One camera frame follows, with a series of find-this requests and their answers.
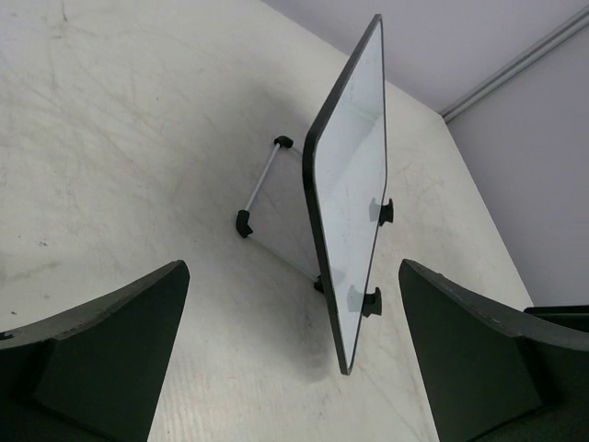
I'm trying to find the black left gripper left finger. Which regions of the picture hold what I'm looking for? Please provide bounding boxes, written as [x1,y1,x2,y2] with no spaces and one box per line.
[1,260,190,441]

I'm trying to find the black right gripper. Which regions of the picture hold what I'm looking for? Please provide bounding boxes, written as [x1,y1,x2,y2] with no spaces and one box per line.
[524,305,589,318]

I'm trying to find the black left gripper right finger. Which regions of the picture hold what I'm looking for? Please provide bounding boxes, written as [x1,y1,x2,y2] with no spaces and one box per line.
[398,260,588,441]

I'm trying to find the white whiteboard black frame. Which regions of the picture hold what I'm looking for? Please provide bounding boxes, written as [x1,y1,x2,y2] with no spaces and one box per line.
[302,14,388,376]

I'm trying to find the black whiteboard clip lower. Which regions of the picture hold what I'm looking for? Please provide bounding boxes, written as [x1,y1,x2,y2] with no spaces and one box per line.
[347,285,383,318]

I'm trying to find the black whiteboard clip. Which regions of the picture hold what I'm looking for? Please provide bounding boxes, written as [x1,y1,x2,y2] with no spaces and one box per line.
[369,198,394,227]
[347,285,383,318]

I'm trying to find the black whiteboard clip upper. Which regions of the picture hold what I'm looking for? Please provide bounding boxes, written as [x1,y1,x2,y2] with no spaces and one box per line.
[369,198,394,227]

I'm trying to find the silver whiteboard stand black corners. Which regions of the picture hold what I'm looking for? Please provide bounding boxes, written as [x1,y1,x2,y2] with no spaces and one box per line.
[236,135,323,292]

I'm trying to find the right aluminium frame post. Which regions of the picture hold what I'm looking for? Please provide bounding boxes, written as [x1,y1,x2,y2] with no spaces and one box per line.
[440,6,588,123]

